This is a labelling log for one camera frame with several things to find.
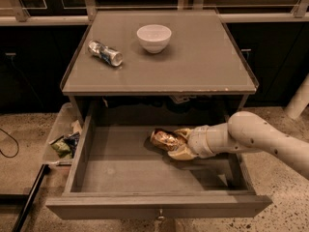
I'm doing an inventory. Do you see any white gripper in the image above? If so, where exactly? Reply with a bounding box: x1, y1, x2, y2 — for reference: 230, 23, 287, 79
168, 126, 215, 160

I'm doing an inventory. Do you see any orange gold soda can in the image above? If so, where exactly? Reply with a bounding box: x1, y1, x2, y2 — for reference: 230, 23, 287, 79
150, 129, 186, 152

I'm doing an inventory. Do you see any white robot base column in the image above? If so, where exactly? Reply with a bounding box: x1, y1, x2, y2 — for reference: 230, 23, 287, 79
285, 73, 309, 119

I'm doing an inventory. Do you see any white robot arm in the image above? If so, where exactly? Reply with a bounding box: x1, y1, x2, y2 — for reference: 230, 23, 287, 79
168, 111, 309, 179

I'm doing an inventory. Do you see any metal drawer pull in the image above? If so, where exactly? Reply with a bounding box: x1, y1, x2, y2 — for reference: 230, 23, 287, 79
156, 209, 165, 221

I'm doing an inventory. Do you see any open grey top drawer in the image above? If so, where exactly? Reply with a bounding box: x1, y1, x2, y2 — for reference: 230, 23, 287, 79
46, 101, 271, 219

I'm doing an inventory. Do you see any grey cabinet with glass top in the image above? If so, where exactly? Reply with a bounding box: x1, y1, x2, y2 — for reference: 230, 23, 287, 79
61, 10, 258, 112

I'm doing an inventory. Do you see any silver blue soda can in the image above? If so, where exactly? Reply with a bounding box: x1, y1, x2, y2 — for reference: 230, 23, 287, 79
88, 40, 123, 67

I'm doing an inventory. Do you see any white ceramic bowl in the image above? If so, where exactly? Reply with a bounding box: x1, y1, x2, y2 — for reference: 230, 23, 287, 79
136, 24, 172, 54

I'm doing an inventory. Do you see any green snack bag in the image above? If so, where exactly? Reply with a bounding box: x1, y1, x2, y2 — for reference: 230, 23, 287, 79
49, 132, 80, 159

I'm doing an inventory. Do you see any clear plastic bin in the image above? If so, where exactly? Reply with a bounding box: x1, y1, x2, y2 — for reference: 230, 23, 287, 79
42, 102, 82, 165

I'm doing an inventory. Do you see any black floor rail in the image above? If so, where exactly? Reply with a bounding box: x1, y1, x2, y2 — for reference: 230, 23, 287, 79
12, 164, 50, 232

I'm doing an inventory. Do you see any black cable on floor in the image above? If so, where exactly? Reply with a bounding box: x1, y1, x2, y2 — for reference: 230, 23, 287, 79
0, 128, 20, 159

